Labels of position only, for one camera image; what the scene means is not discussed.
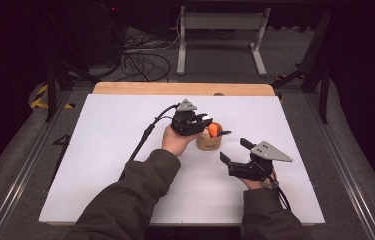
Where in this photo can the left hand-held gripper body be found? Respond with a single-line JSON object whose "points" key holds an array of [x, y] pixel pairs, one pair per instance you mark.
{"points": [[185, 123]]}

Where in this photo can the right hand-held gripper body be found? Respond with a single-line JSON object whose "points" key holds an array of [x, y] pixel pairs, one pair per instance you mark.
{"points": [[258, 168]]}

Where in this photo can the pink and orange highlighter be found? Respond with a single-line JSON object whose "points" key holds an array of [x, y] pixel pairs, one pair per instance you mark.
{"points": [[213, 130]]}

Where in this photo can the brown pen holder with figurine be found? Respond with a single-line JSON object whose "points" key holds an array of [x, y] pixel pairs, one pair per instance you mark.
{"points": [[208, 144]]}

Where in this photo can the person's right hand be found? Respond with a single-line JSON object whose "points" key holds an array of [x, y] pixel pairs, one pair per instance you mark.
{"points": [[260, 185]]}

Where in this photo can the person's left hand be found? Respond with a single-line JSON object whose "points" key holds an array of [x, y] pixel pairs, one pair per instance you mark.
{"points": [[175, 141]]}

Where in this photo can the white table mat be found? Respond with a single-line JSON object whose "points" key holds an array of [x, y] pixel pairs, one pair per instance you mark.
{"points": [[108, 133]]}

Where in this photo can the black metal stand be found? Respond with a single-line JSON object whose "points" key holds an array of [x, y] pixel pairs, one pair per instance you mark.
{"points": [[51, 90], [323, 86]]}

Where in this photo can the dark box with red light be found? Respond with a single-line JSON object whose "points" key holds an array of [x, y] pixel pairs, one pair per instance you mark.
{"points": [[103, 33]]}

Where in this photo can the yellow and black hazard tape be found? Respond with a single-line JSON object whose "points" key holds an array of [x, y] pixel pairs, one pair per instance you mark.
{"points": [[40, 98]]}

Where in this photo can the aluminium floor rail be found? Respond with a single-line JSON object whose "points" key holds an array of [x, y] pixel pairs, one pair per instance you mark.
{"points": [[18, 180], [345, 173]]}

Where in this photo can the grey metal desk frame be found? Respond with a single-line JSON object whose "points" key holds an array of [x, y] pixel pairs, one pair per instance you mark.
{"points": [[223, 20]]}

